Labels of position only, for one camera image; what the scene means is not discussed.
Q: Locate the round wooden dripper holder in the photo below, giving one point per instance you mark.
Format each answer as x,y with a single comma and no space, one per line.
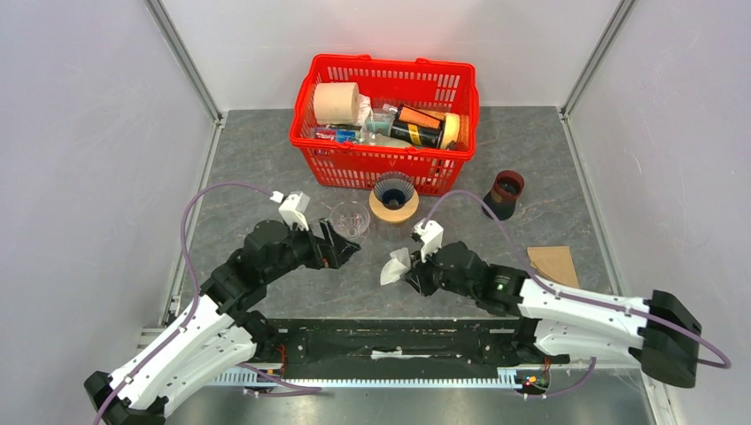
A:
393,216

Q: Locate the clear plastic bottle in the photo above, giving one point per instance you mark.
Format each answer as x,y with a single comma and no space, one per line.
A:
377,125

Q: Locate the beige paper towel roll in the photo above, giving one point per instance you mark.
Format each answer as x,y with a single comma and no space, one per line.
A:
336,103

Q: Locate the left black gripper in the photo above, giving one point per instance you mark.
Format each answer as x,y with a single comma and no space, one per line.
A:
333,252

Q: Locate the black orange can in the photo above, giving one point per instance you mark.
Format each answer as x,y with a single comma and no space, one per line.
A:
415,127

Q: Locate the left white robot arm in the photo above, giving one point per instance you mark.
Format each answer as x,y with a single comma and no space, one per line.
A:
219,329

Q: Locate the glass beaker carafe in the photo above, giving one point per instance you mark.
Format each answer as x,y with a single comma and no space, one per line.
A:
392,232

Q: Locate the red plastic shopping basket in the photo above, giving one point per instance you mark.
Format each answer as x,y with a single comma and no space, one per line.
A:
443,86

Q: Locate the right aluminium frame post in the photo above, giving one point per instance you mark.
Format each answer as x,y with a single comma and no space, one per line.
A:
602,46

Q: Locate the aluminium frame post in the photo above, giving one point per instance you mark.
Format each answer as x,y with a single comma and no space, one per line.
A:
602,46
180,51

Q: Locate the clear glass dripper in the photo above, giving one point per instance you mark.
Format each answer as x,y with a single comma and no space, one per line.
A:
351,220

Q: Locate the white paper coffee filter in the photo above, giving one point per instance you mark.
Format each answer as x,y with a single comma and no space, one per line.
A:
394,269

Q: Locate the brown paper coffee filter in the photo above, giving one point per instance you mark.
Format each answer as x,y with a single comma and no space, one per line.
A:
555,263

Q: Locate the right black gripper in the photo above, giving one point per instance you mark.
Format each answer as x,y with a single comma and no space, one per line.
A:
422,286

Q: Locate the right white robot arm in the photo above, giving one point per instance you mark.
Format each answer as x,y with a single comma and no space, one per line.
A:
560,323

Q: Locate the left aluminium frame post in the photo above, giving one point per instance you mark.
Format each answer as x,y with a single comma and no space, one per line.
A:
180,51

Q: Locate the blue red small box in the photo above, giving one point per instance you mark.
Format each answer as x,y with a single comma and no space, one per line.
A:
338,134

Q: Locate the white slotted cable duct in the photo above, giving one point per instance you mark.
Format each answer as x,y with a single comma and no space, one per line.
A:
505,379

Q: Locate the dark red black cup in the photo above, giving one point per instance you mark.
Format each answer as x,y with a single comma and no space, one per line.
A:
502,197

